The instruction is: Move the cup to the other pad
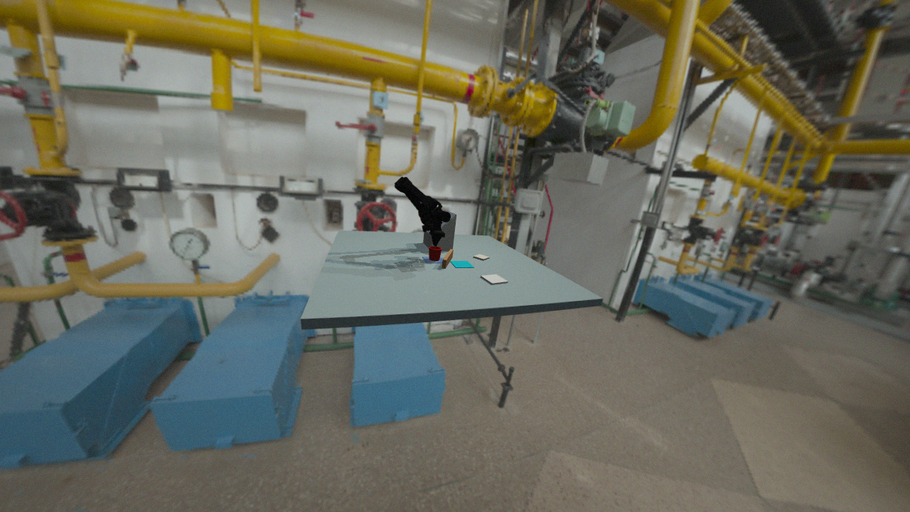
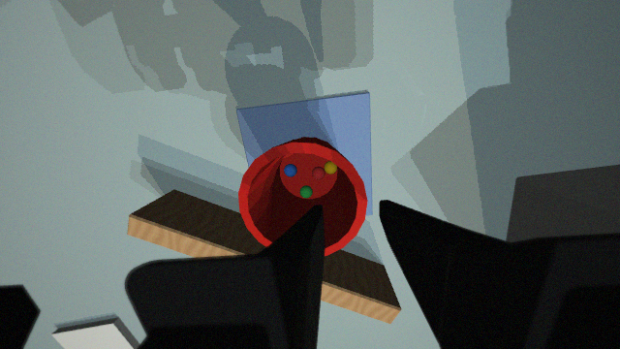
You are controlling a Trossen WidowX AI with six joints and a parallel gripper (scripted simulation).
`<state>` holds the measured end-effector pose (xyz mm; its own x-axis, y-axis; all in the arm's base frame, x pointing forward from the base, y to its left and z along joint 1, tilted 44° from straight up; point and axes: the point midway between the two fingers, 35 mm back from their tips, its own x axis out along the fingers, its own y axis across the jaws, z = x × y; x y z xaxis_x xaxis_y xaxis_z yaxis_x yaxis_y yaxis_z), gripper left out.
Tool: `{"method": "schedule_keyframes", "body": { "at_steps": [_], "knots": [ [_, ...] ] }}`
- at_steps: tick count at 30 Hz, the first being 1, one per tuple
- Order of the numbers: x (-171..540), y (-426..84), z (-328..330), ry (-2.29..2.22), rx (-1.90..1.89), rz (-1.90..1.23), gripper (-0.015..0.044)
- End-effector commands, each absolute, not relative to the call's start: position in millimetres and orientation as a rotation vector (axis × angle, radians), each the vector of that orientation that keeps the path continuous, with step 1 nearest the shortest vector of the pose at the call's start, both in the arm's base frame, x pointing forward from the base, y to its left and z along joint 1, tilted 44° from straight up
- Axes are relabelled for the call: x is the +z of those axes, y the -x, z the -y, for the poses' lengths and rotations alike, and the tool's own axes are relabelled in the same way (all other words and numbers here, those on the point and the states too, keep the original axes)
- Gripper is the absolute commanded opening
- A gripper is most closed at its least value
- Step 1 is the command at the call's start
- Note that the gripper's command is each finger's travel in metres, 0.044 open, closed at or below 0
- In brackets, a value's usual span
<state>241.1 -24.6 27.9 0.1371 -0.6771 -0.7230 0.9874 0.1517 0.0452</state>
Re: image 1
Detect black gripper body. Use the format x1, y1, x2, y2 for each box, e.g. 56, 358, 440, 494
430, 219, 445, 238

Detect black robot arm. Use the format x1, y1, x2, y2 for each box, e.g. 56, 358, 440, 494
394, 177, 451, 232

